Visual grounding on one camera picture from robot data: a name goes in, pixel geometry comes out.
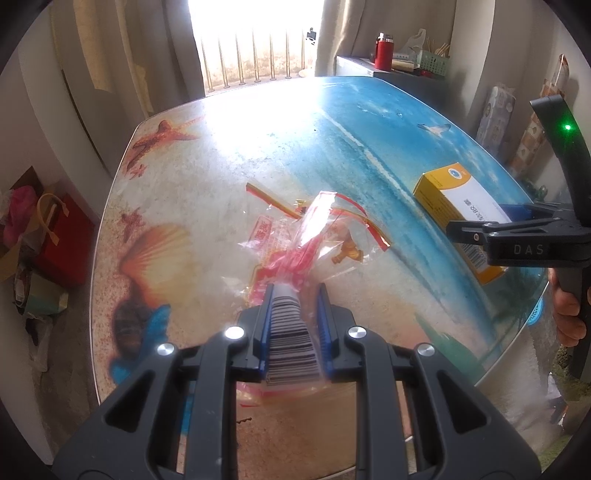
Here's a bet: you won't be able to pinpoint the person's right hand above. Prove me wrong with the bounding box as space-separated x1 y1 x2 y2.
549 268 583 346

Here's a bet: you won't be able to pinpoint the green shaggy mat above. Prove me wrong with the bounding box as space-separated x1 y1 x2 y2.
549 342 583 403

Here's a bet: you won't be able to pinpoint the patterned rolled mat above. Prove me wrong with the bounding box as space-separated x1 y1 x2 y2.
510 54 570 177

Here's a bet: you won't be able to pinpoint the red thermos bottle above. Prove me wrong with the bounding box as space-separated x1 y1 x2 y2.
373 32 394 70

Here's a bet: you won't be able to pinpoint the white plastic bag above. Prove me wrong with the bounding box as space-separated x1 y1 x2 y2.
405 28 428 55

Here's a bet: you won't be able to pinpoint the green plastic basket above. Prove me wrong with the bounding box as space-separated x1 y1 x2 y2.
418 51 451 78

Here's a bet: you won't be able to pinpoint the blue mesh wastebasket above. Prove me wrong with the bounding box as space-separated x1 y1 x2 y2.
525 296 546 327

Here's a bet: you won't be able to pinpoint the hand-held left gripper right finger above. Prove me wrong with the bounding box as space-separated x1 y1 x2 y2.
316 282 541 480

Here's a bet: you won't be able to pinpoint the red gift bag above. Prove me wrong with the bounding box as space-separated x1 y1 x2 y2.
36 193 96 288

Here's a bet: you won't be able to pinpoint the grey cabinet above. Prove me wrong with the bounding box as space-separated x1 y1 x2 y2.
335 55 456 94

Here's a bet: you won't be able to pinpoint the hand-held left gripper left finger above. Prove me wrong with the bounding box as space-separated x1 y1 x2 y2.
53 284 275 480

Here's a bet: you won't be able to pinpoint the yellow cardboard box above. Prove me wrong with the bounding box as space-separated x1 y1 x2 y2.
412 162 521 285

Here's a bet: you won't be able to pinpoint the clear red-printed plastic bag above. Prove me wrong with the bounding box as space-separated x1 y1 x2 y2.
222 182 392 403

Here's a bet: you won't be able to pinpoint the metal window railing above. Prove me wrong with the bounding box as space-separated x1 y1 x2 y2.
198 28 315 91

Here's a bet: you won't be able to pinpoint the pink plastic bag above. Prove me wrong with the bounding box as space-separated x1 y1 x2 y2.
4 186 38 246

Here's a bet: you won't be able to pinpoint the teal paper bag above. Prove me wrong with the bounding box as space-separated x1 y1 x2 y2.
24 271 71 315

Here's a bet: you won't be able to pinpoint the toilet paper pack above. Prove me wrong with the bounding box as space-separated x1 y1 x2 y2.
475 85 516 147

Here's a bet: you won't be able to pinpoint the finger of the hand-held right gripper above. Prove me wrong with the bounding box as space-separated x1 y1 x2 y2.
445 220 491 246
499 203 573 223

